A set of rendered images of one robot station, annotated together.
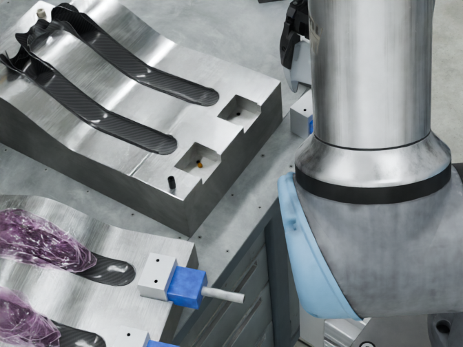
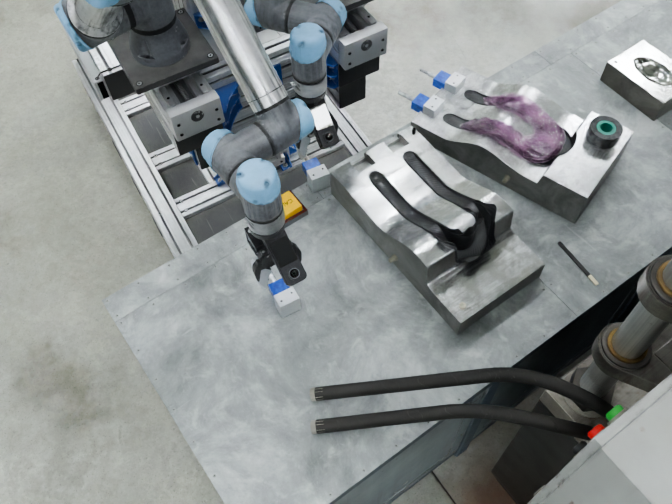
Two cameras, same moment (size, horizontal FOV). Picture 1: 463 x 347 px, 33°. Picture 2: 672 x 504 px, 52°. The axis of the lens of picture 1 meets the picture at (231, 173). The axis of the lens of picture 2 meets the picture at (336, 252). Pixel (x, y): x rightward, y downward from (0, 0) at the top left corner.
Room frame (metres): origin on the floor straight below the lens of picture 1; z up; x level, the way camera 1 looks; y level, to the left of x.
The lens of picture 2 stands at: (1.87, 0.25, 2.25)
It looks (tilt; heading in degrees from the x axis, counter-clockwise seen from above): 58 degrees down; 198
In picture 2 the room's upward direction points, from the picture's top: 2 degrees counter-clockwise
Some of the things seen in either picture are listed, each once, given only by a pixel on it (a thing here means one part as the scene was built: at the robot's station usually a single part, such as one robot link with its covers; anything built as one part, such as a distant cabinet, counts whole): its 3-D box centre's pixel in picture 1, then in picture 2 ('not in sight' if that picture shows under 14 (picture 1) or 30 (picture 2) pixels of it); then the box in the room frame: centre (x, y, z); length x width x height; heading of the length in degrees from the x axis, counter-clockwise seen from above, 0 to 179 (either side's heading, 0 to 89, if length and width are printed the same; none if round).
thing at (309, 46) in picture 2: not in sight; (308, 52); (0.81, -0.14, 1.23); 0.09 x 0.08 x 0.11; 176
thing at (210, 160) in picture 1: (199, 168); (395, 147); (0.72, 0.04, 0.87); 0.05 x 0.05 x 0.04; 52
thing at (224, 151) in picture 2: not in sight; (237, 154); (1.11, -0.19, 1.22); 0.11 x 0.11 x 0.08; 55
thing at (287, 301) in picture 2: not in sight; (278, 286); (1.16, -0.13, 0.83); 0.13 x 0.05 x 0.05; 45
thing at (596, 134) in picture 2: not in sight; (604, 132); (0.58, 0.54, 0.93); 0.08 x 0.08 x 0.04
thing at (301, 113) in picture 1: (333, 129); (310, 165); (0.80, -0.16, 0.83); 0.13 x 0.05 x 0.05; 42
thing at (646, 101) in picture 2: not in sight; (648, 79); (0.26, 0.67, 0.84); 0.20 x 0.15 x 0.07; 52
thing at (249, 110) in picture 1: (240, 119); (362, 166); (0.80, -0.02, 0.87); 0.05 x 0.05 x 0.04; 52
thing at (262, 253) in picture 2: not in sight; (268, 235); (1.18, -0.12, 1.07); 0.09 x 0.08 x 0.12; 45
